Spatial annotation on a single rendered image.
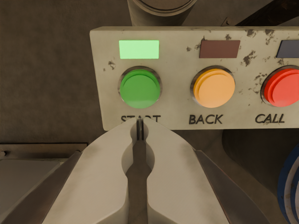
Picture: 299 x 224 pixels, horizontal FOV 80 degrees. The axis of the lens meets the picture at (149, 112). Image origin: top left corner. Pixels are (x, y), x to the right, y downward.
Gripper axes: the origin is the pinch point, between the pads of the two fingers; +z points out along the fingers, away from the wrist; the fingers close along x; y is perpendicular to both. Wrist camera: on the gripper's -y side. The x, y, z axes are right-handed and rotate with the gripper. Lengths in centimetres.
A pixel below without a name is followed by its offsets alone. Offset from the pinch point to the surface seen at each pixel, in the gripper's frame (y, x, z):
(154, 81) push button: -0.8, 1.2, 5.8
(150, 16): -6.2, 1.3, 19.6
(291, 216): 35, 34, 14
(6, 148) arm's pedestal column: 45, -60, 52
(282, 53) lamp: -3.2, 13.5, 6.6
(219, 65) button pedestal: -2.1, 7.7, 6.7
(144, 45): -4.0, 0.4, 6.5
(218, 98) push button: 1.0, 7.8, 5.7
